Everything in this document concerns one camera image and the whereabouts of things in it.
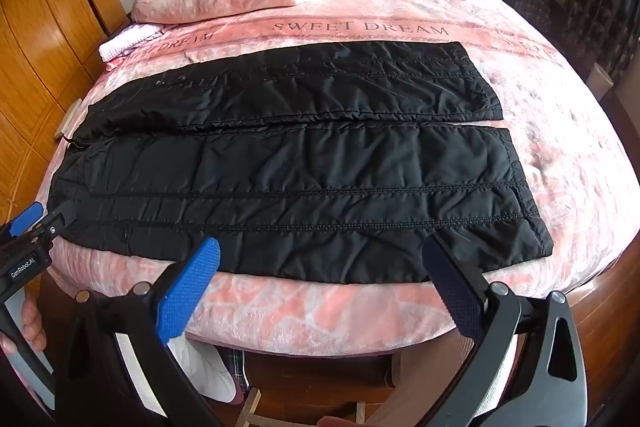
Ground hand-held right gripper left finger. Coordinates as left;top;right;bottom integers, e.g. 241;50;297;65
52;237;222;427

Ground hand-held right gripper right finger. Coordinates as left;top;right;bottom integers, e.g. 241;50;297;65
422;232;590;427

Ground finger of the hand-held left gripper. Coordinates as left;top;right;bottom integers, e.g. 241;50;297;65
7;201;46;240
31;202;77;245

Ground black quilted pants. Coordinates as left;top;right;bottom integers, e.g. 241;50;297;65
50;39;556;285

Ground person's left hand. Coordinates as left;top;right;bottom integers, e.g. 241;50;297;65
0;299;45;360

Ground person's plaid trouser leg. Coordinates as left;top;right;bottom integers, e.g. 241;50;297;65
226;347;250;405

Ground light wooden stool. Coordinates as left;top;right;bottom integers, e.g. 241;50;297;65
234;386;368;427

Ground wooden wardrobe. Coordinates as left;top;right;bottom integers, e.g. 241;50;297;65
0;0;132;228

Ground white folded towel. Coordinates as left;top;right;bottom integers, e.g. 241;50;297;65
98;24;162;62

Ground white cup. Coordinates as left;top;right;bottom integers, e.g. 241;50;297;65
586;63;615;98

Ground pink printed bed blanket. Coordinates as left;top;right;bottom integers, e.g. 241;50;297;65
47;0;640;358

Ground dark patterned curtain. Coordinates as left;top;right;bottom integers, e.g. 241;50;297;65
554;0;640;84

